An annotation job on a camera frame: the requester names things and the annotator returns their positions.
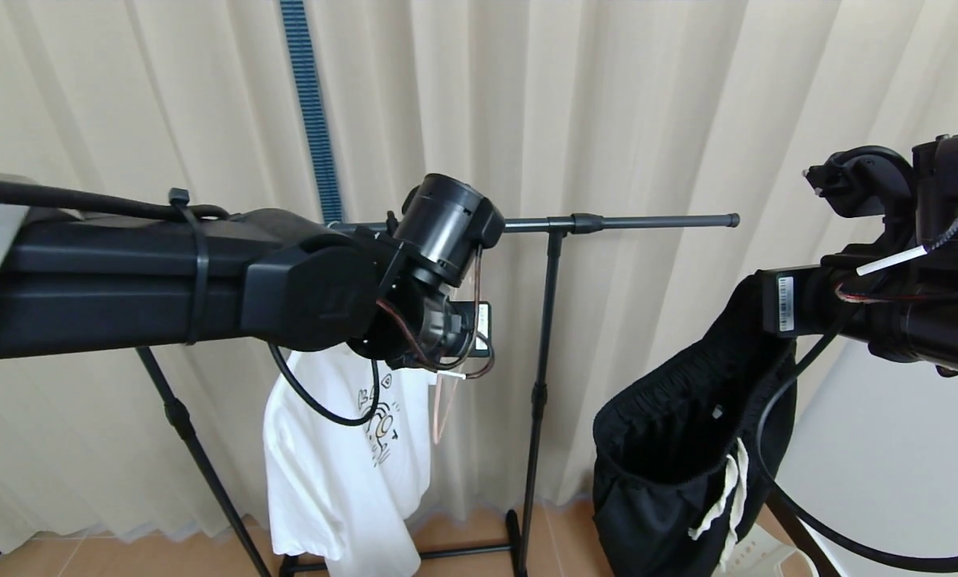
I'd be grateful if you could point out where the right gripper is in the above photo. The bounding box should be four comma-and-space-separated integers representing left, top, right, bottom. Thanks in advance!
759, 267, 864, 337

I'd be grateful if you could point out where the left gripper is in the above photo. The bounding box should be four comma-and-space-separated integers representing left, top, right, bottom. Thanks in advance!
445, 301, 493, 359

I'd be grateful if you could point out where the pink clothes hanger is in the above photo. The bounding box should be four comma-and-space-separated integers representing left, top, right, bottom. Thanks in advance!
433, 373, 462, 446

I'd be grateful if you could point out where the black garment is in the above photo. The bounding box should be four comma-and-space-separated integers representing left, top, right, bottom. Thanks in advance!
592, 276, 798, 577

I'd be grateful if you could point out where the white garment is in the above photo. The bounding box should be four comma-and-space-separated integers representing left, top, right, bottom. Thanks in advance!
264, 345, 434, 577

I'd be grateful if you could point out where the black clothes rack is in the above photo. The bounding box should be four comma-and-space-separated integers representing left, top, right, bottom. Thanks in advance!
134, 212, 741, 577

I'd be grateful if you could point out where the white laundry basket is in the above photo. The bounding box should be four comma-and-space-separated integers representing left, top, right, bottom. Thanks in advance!
715, 533, 816, 577

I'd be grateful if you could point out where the beige curtain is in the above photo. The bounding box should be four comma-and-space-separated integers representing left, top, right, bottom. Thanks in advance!
0, 0, 335, 554
306, 0, 958, 522

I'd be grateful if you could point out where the window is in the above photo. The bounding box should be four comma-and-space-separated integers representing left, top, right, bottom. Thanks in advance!
280, 0, 345, 224

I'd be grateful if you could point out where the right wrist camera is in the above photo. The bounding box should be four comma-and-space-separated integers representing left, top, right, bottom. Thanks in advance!
803, 146, 916, 241

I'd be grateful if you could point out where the black cable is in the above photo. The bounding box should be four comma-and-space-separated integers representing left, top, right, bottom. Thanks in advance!
755, 309, 958, 574
0, 176, 383, 427

